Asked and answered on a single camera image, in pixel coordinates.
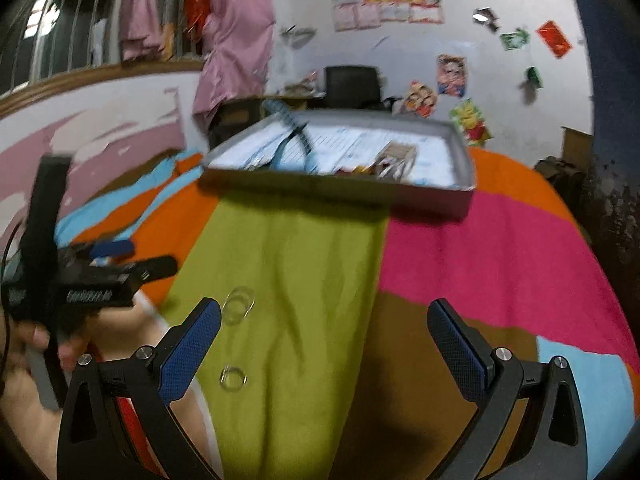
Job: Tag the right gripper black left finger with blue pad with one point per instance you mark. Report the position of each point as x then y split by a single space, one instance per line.
93 442

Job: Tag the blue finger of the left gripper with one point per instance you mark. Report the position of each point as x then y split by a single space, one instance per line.
111 249

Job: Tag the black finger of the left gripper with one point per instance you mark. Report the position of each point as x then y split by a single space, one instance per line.
151 270

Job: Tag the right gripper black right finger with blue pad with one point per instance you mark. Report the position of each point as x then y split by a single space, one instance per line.
550 442

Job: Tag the large silver hoop rings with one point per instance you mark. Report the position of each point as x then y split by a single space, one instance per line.
239 304

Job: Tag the beige hair claw clip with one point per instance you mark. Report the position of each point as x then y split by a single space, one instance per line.
395 162

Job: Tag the brown hair tie yellow bead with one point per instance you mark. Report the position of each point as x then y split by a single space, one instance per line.
360 170

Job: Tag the person's left hand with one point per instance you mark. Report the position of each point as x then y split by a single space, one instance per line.
35 427

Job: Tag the wooden desk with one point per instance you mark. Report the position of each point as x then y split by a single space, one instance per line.
234 116

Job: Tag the colourful patchwork bed sheet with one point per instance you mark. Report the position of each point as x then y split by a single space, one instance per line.
326 369

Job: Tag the pink curtain left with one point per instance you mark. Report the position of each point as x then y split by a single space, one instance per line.
140 33

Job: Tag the pink curtain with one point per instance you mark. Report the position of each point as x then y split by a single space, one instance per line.
140 33
237 45

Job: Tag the window metal bars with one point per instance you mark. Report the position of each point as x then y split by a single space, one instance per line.
43 38

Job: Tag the pink curtain right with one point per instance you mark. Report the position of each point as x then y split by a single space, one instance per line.
237 45

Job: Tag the dark bag on floor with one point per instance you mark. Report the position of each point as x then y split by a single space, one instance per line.
567 180

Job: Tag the black office chair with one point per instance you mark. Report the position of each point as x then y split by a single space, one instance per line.
355 87

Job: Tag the grey shallow tray box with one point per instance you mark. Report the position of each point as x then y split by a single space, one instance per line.
299 153

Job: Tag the cartoon family poster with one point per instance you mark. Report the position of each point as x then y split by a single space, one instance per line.
420 101

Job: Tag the yellow bear poster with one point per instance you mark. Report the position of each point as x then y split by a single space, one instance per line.
470 122

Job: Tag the anime character poster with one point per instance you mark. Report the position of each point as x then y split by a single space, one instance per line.
451 75

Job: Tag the blue patterned hanging cloth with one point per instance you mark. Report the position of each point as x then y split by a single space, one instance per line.
613 52

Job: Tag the wooden headboard rail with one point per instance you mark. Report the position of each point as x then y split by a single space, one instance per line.
76 79

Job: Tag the metal wall shelf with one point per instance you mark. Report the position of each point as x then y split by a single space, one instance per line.
296 37

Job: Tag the green wall hook item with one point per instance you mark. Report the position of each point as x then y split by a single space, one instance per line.
532 78

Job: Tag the green photo on wall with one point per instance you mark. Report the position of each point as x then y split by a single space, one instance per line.
518 39

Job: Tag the red paper on wall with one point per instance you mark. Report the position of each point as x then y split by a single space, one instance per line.
554 38

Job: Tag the dark photos on wall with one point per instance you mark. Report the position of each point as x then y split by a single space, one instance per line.
486 17

